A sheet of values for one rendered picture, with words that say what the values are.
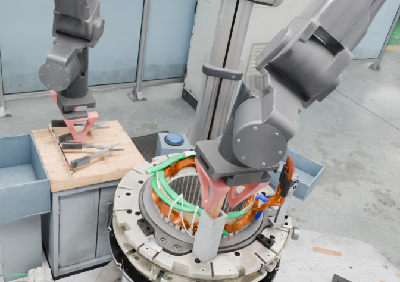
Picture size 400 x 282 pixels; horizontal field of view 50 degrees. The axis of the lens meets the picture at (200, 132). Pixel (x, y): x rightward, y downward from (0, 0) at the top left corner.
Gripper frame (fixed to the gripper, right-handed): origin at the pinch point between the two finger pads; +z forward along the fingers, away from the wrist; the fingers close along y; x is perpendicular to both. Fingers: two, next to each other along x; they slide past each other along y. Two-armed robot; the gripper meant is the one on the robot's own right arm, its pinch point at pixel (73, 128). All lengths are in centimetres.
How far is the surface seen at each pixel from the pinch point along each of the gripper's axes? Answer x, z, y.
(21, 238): -13.9, 17.9, 11.0
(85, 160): -1.1, -0.4, 12.1
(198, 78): 142, 91, -167
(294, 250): 52, 32, 28
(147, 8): 107, 45, -194
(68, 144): -2.8, -0.5, 6.4
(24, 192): -12.8, 3.7, 13.0
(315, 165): 51, 4, 25
